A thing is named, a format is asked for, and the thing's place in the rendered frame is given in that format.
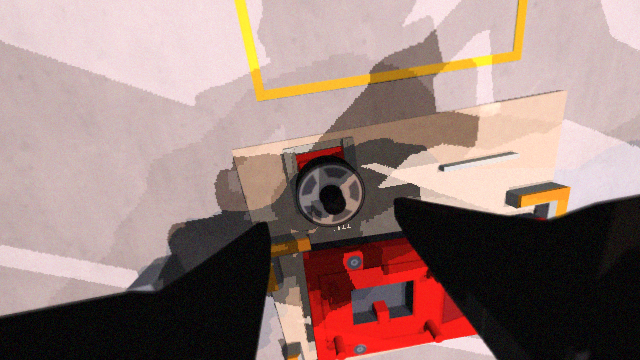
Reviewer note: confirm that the yellow rectangular outline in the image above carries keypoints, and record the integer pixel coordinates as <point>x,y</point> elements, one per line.
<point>262,94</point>

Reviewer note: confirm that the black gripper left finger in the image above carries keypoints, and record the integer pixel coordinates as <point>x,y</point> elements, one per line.
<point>213,312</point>

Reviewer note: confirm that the black tyre with grey wheel rim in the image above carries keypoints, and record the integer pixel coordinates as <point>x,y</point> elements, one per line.
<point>323,171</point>

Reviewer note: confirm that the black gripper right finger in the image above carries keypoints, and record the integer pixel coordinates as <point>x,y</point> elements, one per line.
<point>531,289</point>

